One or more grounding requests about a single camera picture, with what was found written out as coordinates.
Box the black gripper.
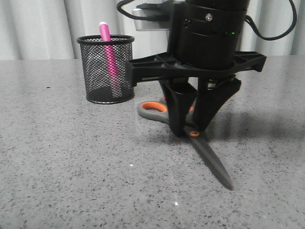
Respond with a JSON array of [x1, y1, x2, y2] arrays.
[[125, 0, 266, 136]]

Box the grey orange scissors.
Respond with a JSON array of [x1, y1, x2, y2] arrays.
[[137, 97, 233, 190]]

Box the pink marker pen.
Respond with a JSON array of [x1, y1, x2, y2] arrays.
[[99, 21, 122, 98]]

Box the black mesh pen holder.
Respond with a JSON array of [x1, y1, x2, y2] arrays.
[[77, 35, 134, 104]]

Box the grey curtain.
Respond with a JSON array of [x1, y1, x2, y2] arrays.
[[0, 0, 305, 60]]

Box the black cable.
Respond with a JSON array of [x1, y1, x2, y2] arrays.
[[243, 0, 298, 41]]

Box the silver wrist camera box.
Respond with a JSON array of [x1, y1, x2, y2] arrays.
[[132, 0, 176, 31]]

